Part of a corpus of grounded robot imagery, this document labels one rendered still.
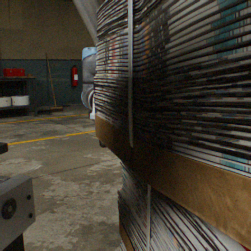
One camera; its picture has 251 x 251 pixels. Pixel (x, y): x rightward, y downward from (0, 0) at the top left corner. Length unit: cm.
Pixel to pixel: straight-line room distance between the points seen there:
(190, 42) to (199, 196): 11
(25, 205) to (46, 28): 683
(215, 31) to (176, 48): 5
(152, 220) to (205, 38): 28
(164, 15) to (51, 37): 701
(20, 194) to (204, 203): 35
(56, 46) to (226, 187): 714
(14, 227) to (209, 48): 41
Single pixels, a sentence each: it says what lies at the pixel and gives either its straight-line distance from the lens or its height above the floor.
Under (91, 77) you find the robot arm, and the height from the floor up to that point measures 94.
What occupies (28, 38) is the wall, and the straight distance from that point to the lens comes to 703.
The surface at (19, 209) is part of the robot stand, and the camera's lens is 49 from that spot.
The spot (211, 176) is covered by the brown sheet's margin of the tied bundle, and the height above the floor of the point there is 89.
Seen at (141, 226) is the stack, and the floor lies 72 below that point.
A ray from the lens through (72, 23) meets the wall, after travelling 755.
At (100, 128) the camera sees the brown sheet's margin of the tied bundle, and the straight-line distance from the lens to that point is 46.
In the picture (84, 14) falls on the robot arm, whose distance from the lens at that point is 69.
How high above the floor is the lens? 95
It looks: 11 degrees down
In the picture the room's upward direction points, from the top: straight up
